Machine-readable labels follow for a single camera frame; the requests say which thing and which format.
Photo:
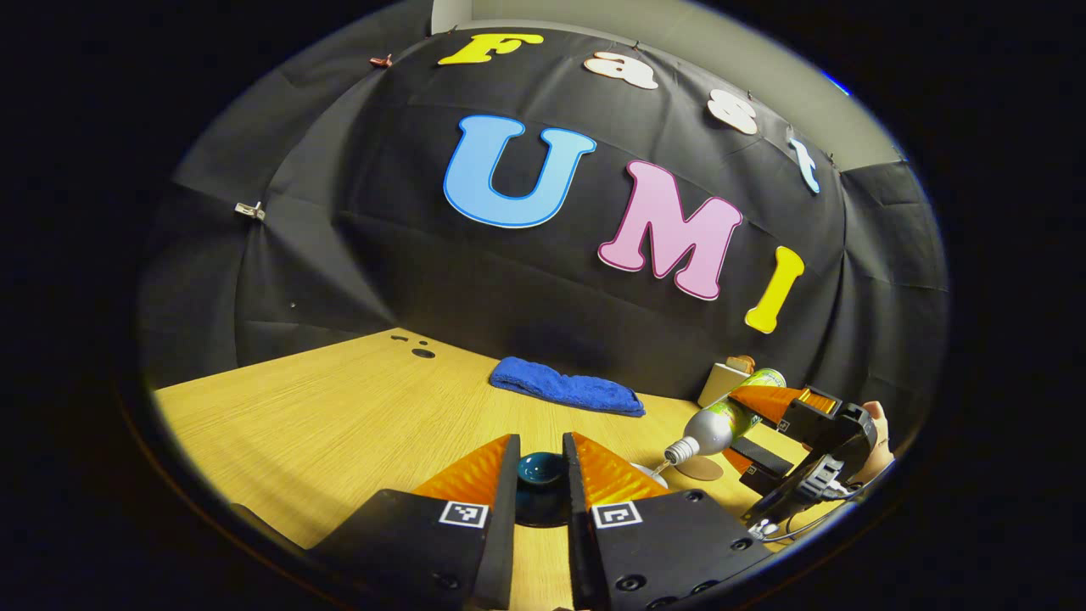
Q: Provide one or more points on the brown bread slice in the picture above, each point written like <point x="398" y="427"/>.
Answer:
<point x="741" y="364"/>

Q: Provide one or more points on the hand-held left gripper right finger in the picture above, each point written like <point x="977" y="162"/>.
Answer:
<point x="579" y="543"/>

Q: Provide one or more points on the red cloth clip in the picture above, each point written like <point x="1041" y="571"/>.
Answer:
<point x="382" y="61"/>

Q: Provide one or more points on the white toaster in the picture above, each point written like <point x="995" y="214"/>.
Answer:
<point x="717" y="383"/>

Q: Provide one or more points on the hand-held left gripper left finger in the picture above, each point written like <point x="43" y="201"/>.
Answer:
<point x="506" y="543"/>

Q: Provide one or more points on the silver green label water bottle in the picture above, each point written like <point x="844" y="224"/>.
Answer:
<point x="713" y="428"/>

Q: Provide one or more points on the blue folded towel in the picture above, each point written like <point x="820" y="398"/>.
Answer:
<point x="564" y="389"/>

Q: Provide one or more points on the round brown coaster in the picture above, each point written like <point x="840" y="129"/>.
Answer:
<point x="702" y="469"/>

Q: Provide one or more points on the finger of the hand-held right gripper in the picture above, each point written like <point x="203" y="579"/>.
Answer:
<point x="764" y="400"/>
<point x="764" y="462"/>

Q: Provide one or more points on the metal cloth clip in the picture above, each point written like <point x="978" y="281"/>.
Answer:
<point x="250" y="210"/>

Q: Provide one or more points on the black backdrop cloth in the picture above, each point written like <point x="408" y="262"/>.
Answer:
<point x="475" y="280"/>

